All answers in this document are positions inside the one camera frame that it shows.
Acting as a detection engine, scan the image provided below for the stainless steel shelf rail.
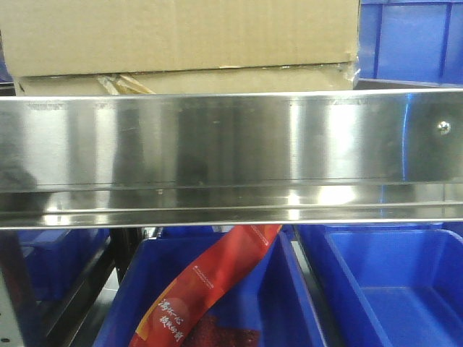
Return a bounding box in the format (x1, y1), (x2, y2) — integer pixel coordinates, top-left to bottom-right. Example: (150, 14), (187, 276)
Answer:
(1, 89), (462, 229)

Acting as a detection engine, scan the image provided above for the brown cardboard carton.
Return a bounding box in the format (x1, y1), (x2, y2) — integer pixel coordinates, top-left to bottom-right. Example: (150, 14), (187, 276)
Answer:
(1, 1), (360, 96)

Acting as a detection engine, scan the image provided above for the blue bin lower left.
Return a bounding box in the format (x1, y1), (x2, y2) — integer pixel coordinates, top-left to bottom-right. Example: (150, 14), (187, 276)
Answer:
(17, 228), (109, 301)

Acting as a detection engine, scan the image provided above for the grey shelf upright post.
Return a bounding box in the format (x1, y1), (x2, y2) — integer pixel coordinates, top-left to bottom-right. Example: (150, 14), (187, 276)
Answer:
(1, 230), (46, 346)

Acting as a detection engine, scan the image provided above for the blue bin with snack bag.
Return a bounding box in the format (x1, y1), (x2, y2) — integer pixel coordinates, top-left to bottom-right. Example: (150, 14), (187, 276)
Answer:
(94, 234), (326, 346)

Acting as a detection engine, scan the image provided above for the blue bin upper right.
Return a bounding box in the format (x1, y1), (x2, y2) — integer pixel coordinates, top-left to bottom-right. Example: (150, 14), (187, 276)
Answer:
(359, 1), (462, 85)

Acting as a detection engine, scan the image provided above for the red snack bag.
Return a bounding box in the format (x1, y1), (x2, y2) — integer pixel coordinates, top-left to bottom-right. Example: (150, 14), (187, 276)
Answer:
(129, 224), (282, 346)

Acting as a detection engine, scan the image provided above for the empty blue bin lower right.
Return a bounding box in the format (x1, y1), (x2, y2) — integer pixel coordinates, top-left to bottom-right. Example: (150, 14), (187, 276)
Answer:
(298, 225), (462, 346)

